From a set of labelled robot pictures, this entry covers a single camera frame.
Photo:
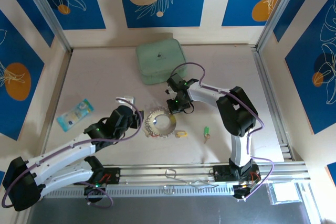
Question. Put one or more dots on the small blue key tag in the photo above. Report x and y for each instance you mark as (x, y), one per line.
(155, 122)

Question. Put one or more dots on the yellow key tag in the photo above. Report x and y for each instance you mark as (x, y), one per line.
(181, 134)

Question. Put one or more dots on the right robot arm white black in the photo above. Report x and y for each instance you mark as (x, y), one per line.
(207, 94)

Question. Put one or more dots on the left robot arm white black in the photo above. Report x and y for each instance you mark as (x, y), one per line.
(60, 155)

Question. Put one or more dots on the green headed key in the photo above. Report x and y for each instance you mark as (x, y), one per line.
(206, 130)

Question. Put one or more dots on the blue wet wipes packet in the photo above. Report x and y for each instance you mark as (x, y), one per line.
(74, 115)

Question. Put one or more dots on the mint green zip case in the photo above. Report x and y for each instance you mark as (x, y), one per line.
(155, 58)

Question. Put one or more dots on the clear plastic bag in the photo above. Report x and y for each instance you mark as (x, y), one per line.
(284, 193)

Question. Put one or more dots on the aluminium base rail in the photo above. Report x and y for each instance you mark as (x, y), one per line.
(147, 169)

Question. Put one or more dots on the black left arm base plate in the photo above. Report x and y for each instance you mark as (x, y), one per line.
(113, 175)

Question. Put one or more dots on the aluminium side rail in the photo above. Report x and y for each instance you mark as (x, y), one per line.
(265, 82)
(61, 82)

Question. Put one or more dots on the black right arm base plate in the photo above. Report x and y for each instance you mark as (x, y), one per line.
(220, 174)

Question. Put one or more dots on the aluminium frame post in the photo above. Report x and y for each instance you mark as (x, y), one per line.
(44, 6)
(278, 9)

